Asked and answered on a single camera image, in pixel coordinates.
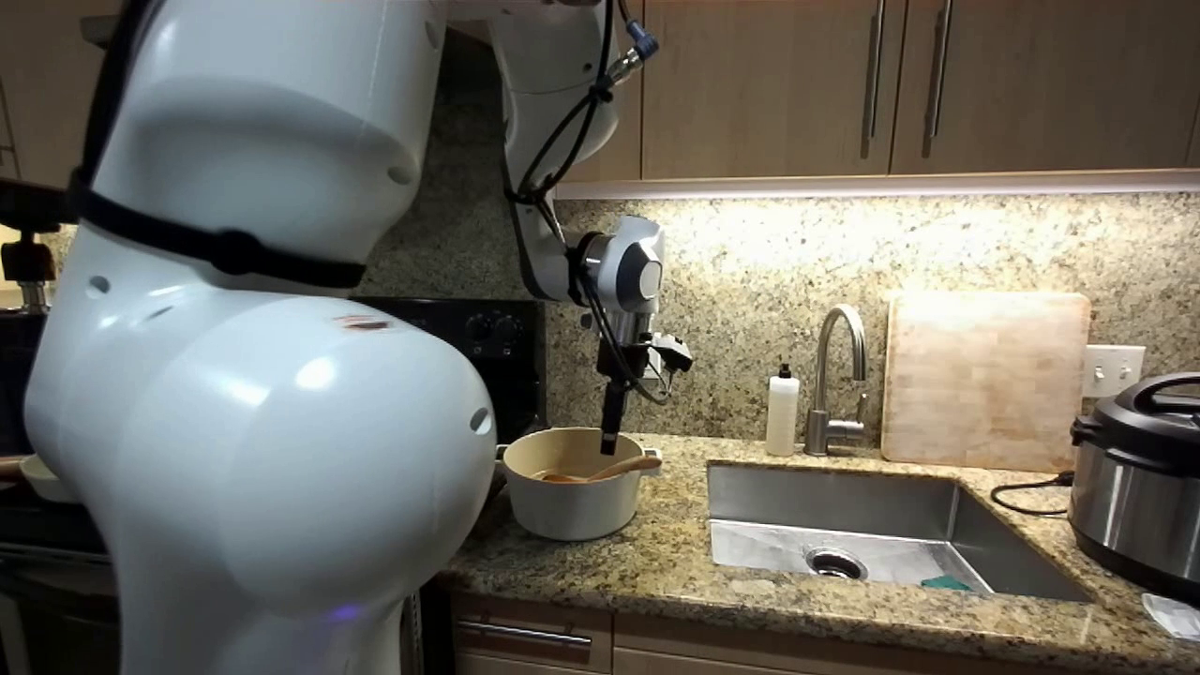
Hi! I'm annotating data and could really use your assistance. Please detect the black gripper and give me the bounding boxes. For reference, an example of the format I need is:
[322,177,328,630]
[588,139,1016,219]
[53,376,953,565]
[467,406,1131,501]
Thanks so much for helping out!
[591,305,692,456]

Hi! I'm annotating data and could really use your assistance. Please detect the wooden cooking spoon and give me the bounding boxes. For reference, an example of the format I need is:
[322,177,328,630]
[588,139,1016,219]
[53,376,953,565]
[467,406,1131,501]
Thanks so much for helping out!
[538,455,658,484]

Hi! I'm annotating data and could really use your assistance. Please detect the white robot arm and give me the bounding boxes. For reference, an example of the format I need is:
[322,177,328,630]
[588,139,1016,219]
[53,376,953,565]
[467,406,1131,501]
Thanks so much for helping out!
[23,0,687,675]

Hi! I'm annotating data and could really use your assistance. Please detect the white enamel cooking pot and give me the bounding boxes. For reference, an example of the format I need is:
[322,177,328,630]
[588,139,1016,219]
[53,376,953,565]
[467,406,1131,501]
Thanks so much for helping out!
[497,426,655,545]

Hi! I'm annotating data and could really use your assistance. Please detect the black electric stove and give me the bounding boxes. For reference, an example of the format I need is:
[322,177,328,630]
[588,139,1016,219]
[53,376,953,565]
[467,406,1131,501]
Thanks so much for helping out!
[370,297,545,444]

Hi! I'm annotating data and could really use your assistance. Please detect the white soap dispenser bottle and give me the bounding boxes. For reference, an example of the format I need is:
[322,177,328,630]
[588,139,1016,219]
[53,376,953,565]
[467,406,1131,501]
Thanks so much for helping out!
[765,365,801,455]

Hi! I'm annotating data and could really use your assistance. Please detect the chrome kitchen faucet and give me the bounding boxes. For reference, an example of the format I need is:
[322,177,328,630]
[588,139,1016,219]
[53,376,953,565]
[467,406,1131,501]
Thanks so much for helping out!
[806,305,870,455]

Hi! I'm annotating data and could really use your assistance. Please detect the stainless steel sink basin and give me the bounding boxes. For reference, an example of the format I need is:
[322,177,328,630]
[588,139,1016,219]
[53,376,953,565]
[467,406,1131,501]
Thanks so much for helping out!
[706,466,1092,604]

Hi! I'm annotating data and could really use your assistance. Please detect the lower wooden counter cabinets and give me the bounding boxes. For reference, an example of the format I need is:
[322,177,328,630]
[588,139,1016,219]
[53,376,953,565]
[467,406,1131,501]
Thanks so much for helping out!
[445,591,1092,675]

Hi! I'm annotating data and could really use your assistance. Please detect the wooden cutting board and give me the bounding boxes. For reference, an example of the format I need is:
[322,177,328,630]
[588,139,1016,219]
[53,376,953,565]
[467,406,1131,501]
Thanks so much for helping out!
[882,291,1092,472]

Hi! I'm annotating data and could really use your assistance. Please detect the green sponge in sink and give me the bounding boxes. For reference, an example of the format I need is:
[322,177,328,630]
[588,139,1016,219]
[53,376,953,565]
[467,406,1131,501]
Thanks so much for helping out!
[918,575,977,591]

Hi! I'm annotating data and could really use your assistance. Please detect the stainless steel pressure cooker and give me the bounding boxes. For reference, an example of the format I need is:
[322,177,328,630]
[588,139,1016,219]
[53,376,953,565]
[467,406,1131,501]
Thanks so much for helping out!
[1067,372,1200,604]

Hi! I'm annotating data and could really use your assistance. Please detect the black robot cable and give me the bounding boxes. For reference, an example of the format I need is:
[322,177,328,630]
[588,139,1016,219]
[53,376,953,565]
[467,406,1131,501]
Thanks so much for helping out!
[503,0,687,407]

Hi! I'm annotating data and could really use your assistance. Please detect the upper wooden wall cabinets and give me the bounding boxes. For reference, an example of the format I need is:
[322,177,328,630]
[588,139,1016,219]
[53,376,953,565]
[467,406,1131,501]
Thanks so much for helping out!
[572,0,1200,192]

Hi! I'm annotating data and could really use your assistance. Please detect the black power cord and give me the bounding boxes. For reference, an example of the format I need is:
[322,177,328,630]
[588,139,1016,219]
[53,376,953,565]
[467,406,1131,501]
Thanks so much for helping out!
[987,470,1080,521]

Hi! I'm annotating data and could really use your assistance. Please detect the white wall power outlet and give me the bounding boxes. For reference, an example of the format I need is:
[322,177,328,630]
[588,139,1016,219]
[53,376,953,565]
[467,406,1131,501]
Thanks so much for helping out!
[1082,345,1143,397]

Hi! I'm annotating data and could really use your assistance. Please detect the black camera tripod mount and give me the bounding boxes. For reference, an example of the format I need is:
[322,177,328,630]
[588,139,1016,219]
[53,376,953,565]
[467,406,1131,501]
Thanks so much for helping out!
[0,180,78,315]

